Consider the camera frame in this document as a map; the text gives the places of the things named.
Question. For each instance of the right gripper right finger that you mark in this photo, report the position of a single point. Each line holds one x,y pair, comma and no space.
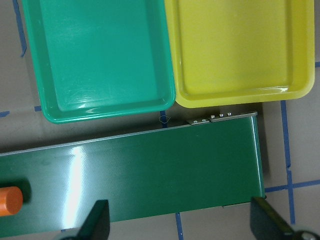
267,224

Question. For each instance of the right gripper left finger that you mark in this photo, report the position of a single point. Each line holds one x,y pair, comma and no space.
97,224

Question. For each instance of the orange cylinder with 4680 print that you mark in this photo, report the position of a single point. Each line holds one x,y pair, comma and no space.
11,201

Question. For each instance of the green conveyor belt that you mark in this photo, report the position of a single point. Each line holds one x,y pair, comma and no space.
144,174

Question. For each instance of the green plastic tray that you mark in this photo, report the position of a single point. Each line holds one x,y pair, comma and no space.
95,59

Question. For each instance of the yellow plastic tray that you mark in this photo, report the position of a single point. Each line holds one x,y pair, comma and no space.
229,52

